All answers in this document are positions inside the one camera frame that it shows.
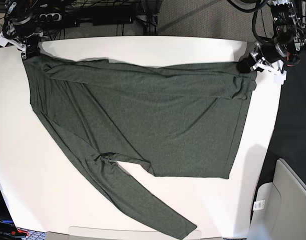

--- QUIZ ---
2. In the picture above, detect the black box with orange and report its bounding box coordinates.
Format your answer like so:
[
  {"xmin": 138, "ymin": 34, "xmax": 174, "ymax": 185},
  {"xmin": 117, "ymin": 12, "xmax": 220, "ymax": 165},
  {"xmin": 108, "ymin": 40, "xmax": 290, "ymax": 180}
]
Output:
[{"xmin": 0, "ymin": 189, "xmax": 29, "ymax": 240}]

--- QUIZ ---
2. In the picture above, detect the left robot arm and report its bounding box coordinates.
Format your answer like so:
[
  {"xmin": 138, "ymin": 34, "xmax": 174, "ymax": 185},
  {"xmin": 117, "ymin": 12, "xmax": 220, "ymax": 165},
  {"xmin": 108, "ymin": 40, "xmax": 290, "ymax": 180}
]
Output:
[{"xmin": 235, "ymin": 0, "xmax": 306, "ymax": 74}]

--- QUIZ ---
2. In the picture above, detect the red clamp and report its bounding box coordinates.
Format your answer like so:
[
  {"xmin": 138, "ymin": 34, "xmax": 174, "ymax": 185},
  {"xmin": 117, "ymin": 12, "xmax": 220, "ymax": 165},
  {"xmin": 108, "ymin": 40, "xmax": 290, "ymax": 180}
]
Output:
[{"xmin": 286, "ymin": 58, "xmax": 295, "ymax": 67}]

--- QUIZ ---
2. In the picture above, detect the thick black cable loop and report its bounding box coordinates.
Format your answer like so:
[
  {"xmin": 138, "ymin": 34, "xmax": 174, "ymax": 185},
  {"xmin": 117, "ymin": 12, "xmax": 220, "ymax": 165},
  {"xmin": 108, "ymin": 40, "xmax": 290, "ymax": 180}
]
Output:
[{"xmin": 226, "ymin": 0, "xmax": 276, "ymax": 45}]

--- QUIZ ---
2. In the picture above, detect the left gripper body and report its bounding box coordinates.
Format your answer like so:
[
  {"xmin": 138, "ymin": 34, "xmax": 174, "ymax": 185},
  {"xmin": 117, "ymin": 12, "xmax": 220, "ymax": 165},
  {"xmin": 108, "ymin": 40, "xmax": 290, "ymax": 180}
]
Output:
[{"xmin": 250, "ymin": 42, "xmax": 288, "ymax": 66}]

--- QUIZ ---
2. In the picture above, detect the black aluminium frame rail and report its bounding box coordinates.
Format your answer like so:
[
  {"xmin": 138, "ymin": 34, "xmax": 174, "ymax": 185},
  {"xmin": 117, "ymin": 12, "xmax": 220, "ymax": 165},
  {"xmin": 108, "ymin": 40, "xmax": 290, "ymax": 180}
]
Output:
[{"xmin": 140, "ymin": 0, "xmax": 161, "ymax": 36}]

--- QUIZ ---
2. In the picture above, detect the grey plastic bin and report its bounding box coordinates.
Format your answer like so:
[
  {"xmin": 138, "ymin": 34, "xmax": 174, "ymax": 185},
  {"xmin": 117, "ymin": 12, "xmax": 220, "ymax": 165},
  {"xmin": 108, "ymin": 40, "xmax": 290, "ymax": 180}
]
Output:
[{"xmin": 247, "ymin": 159, "xmax": 306, "ymax": 240}]

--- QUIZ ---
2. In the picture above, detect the green long-sleeve shirt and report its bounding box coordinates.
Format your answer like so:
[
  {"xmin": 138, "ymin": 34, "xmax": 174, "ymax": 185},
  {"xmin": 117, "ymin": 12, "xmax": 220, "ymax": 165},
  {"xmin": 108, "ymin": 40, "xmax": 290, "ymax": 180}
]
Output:
[{"xmin": 23, "ymin": 54, "xmax": 257, "ymax": 240}]

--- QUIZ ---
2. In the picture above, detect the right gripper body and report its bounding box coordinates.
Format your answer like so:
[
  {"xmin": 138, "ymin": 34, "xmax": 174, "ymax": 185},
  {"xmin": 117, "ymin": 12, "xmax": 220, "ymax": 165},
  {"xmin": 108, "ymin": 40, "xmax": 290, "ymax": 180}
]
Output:
[{"xmin": 2, "ymin": 21, "xmax": 43, "ymax": 42}]

